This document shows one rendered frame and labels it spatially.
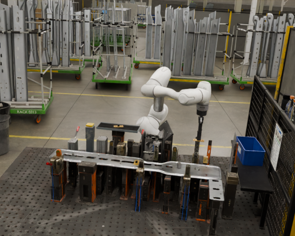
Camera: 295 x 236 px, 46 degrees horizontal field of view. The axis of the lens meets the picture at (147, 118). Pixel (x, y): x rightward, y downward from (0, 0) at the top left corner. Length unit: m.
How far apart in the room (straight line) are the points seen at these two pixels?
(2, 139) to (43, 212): 2.72
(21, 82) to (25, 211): 4.29
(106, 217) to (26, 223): 0.56
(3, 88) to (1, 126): 1.78
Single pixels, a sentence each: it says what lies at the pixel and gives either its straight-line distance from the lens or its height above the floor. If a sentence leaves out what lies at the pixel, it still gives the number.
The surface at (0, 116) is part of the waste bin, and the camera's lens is 5.19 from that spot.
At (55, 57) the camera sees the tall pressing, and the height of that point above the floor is 0.55.
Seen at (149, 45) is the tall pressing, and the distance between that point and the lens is 12.23.
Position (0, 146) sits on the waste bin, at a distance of 5.38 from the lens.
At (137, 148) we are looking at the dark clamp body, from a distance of 2.90.
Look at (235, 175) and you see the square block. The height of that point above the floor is 1.06.
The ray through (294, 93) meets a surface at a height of 1.17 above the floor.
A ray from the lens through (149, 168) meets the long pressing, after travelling 2.70.
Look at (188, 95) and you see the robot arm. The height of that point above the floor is 1.64.
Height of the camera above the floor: 2.23
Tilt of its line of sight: 19 degrees down
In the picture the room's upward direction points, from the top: 3 degrees clockwise
